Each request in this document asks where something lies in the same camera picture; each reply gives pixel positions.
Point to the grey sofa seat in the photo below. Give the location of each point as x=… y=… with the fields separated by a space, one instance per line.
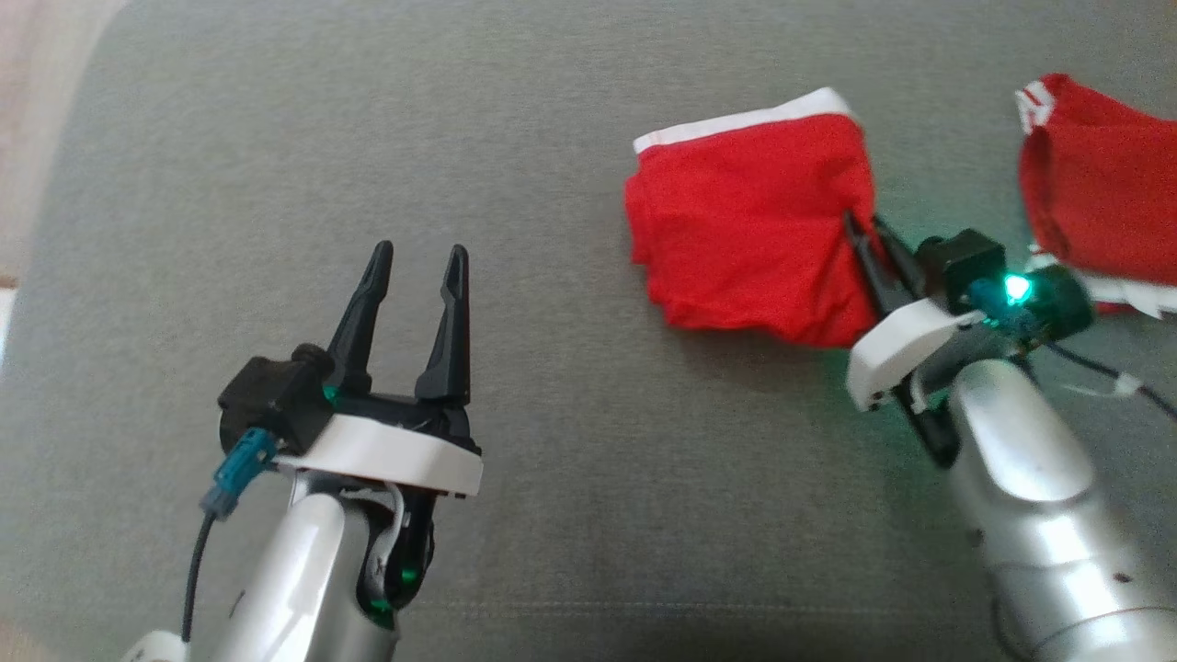
x=588 y=460

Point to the red shorts with white trim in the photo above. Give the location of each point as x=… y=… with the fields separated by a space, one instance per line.
x=745 y=230

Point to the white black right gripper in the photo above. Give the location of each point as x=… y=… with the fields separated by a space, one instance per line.
x=897 y=354

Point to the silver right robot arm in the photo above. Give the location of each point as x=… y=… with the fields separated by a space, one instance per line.
x=1030 y=487

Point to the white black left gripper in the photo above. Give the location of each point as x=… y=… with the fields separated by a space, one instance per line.
x=395 y=455

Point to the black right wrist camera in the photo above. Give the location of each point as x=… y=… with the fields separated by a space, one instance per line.
x=956 y=262

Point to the red jersey with white sleeves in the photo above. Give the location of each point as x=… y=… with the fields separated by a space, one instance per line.
x=1103 y=184

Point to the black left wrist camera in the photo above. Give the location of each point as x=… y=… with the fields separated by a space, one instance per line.
x=276 y=395

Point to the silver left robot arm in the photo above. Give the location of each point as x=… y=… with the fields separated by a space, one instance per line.
x=303 y=579

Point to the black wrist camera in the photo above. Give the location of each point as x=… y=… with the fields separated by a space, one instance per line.
x=276 y=395
x=956 y=262

